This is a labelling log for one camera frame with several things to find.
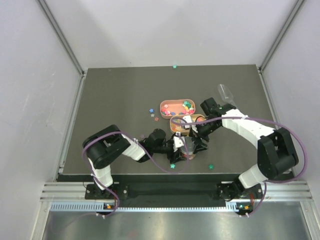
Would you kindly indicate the white slotted cable duct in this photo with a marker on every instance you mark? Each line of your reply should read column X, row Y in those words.
column 83, row 206

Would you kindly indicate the pink tray opaque star candies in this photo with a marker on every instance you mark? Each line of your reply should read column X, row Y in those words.
column 170, row 108

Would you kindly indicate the aluminium corner post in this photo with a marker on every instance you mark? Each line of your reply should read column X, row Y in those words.
column 60, row 35
column 293, row 13

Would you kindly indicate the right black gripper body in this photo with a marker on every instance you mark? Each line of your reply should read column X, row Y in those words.
column 204, row 129

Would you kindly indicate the clear plastic scoop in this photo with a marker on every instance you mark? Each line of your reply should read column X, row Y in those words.
column 226, row 95

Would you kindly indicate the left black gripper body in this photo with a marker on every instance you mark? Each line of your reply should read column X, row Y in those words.
column 172, row 152

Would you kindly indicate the clear round jar lid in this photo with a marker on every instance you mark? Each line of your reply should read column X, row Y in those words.
column 189, row 146

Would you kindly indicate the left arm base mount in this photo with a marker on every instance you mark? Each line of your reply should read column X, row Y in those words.
column 105, row 191

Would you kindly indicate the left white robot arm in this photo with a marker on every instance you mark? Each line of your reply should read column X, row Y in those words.
column 105, row 146

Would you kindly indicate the left aluminium corner post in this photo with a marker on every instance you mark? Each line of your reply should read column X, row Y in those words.
column 60, row 35

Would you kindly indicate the clear plastic jar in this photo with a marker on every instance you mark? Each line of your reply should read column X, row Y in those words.
column 187, row 154

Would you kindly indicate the right aluminium corner post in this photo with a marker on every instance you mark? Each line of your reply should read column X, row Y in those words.
column 293, row 13

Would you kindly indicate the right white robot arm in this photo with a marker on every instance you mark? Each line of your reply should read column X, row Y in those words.
column 276, row 152

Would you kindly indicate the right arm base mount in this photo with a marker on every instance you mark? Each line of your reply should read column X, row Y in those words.
column 230, row 190

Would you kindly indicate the aluminium front frame rail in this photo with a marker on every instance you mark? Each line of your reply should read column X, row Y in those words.
column 295, row 191

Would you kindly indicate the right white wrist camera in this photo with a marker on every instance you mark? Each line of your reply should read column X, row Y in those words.
column 187, row 119

